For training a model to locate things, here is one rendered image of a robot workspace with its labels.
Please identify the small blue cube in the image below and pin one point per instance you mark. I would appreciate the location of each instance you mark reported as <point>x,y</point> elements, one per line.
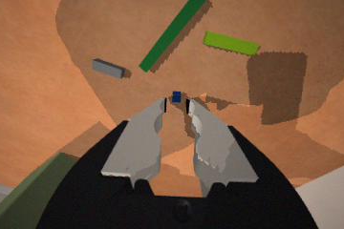
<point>176,97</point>

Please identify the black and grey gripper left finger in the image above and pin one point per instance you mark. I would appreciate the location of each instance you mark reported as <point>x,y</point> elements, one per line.
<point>131,151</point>

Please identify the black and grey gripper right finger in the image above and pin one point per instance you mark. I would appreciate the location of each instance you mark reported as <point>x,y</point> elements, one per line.
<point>224,155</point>

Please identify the grey rectangular bar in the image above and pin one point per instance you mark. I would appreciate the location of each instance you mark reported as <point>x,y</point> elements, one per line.
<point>108,68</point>

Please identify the lime green rod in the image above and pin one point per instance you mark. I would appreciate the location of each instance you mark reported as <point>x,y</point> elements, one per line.
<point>230,43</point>

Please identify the dark green rod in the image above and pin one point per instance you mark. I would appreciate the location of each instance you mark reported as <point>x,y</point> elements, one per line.
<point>186,13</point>

